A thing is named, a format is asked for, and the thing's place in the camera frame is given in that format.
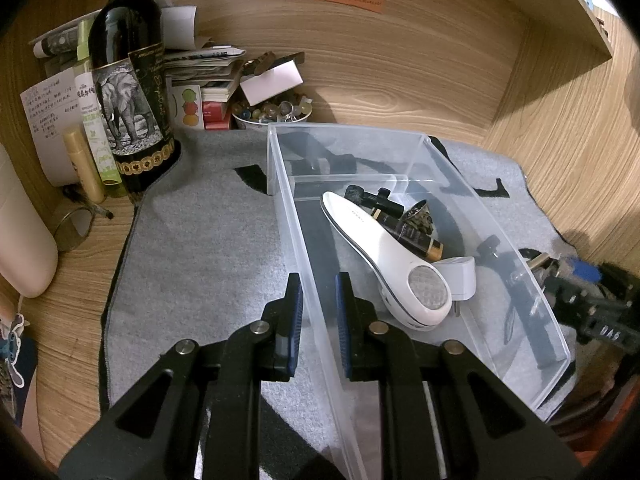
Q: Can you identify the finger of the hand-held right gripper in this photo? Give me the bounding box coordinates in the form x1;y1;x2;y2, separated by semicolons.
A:
562;257;623;301
544;272;601;345

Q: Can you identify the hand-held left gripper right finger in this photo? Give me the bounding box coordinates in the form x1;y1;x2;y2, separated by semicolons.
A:
334;271;583;480

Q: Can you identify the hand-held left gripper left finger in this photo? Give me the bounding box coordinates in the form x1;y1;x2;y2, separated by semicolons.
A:
57;271;305;480

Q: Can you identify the clear plastic bin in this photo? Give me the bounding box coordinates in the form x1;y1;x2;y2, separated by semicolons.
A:
266;122;575;480

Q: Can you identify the white lint shaver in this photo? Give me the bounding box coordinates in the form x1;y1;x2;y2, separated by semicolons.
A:
320;191;453;333

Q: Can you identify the white plug adapter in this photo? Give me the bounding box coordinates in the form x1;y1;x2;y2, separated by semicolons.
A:
430;256;476;318

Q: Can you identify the black and gold cosmetic tube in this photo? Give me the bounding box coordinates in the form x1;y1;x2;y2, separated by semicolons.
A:
370;200;445;262

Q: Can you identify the black plastic clip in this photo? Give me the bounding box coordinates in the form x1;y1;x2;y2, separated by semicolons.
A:
367;187;406;218

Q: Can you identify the grey mat with black pattern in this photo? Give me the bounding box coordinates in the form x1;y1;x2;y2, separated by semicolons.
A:
100;127;576;480

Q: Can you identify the white bowl of beads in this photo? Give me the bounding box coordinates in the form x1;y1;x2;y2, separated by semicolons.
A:
231;95;313;131

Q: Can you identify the dark pen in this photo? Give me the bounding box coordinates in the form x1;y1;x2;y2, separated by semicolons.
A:
62;187;115;220

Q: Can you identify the small white cardboard box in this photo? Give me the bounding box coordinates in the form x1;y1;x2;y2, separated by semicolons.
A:
240;62;304;106

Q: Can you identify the white card with fruit print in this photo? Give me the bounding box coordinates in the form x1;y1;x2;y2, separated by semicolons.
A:
167;85;203;128

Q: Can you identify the round metal-rimmed mirror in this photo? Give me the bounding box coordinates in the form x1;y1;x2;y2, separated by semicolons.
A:
53;207;96;252

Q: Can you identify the yellow lip balm stick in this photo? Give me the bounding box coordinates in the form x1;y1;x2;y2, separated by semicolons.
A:
63;127;107;205

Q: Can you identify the stack of books and papers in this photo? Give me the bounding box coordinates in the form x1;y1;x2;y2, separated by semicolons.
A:
27;0;306;131

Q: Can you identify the pale green tube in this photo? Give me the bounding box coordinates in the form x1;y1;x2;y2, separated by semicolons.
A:
74;20;130;197

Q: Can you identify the beige plastic bottle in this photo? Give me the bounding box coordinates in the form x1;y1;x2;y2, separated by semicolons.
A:
0;142;59;298

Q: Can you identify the blue white patterned cloth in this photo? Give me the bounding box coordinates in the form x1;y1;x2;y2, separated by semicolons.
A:
0;305;38;426

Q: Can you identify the white handwritten note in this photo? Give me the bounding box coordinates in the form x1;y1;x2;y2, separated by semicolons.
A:
20;67;88;186

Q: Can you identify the dark wine bottle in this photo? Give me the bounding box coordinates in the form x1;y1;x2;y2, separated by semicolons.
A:
89;0;182;195

